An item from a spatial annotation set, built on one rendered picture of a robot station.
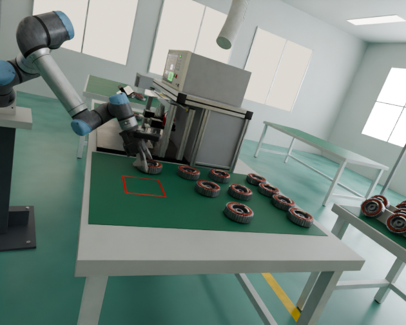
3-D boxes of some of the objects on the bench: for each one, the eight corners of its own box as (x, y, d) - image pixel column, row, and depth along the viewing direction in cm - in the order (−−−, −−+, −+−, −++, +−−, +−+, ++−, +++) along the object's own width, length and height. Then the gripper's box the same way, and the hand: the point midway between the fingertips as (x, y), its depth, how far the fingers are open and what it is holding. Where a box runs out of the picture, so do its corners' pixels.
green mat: (87, 224, 78) (87, 223, 78) (91, 151, 131) (91, 151, 131) (328, 236, 116) (328, 235, 116) (255, 176, 169) (256, 176, 169)
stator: (134, 170, 123) (136, 162, 122) (139, 162, 134) (141, 155, 133) (159, 177, 125) (161, 169, 124) (162, 169, 135) (164, 162, 134)
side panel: (189, 166, 151) (205, 109, 142) (187, 164, 154) (203, 108, 145) (233, 173, 163) (251, 120, 154) (231, 171, 165) (248, 118, 156)
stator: (229, 198, 124) (232, 190, 123) (225, 187, 135) (227, 181, 134) (252, 203, 126) (255, 196, 125) (247, 193, 137) (249, 186, 136)
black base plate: (96, 151, 134) (96, 146, 133) (96, 120, 189) (96, 117, 189) (186, 164, 153) (187, 160, 152) (162, 133, 208) (163, 129, 208)
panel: (187, 161, 151) (202, 108, 143) (162, 129, 209) (172, 89, 200) (189, 162, 152) (205, 108, 143) (164, 129, 209) (174, 90, 200)
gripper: (124, 127, 133) (140, 164, 139) (113, 136, 114) (131, 178, 120) (141, 122, 133) (156, 159, 138) (133, 129, 114) (150, 173, 120)
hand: (150, 167), depth 129 cm, fingers open, 14 cm apart
